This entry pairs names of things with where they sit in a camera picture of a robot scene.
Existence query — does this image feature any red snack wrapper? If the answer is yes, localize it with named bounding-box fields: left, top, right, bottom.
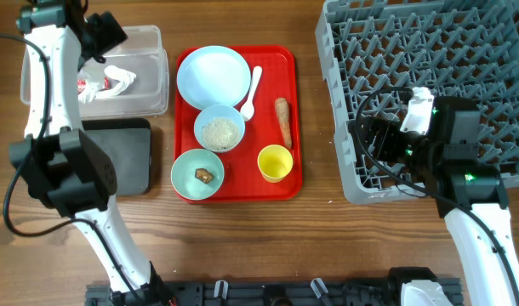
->
left=77, top=77, right=111, bottom=94

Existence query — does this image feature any carrot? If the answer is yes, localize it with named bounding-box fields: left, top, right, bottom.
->
left=275, top=98, right=293, bottom=149

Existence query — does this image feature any light blue bowl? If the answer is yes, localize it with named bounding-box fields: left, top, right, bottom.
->
left=193, top=105, right=245, bottom=153

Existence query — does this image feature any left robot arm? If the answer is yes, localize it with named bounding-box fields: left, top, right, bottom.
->
left=9, top=1, right=178, bottom=305

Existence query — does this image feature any grey dishwasher rack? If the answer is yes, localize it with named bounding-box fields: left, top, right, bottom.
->
left=315, top=0, right=519, bottom=204

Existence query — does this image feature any light blue plate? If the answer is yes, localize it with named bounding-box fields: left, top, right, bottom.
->
left=176, top=46, right=252, bottom=110

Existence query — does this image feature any brown food scrap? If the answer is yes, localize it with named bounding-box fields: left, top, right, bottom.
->
left=195, top=168, right=215, bottom=184

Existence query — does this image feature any pile of white rice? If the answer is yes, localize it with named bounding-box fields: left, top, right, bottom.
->
left=202, top=117, right=241, bottom=151

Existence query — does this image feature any mint green bowl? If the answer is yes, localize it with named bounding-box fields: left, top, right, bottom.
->
left=171, top=149, right=225, bottom=201

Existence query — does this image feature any red serving tray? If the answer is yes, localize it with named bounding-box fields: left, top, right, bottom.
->
left=198, top=45, right=303, bottom=204

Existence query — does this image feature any white tissue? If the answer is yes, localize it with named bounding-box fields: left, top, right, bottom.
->
left=78, top=65, right=137, bottom=104

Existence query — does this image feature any clear plastic bin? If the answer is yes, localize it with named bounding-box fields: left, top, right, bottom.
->
left=25, top=25, right=169, bottom=122

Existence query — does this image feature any black tray bin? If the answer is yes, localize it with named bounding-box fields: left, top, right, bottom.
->
left=83, top=118, right=151, bottom=196

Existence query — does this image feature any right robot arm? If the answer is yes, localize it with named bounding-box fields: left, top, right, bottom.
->
left=353, top=93, right=519, bottom=305

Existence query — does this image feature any white plastic spoon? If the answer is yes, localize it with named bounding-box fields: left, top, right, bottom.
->
left=240, top=66, right=263, bottom=122

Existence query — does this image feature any yellow cup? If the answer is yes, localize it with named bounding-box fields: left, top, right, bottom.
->
left=257, top=144, right=294, bottom=183

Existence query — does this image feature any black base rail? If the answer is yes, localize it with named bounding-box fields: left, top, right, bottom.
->
left=84, top=278, right=463, bottom=306

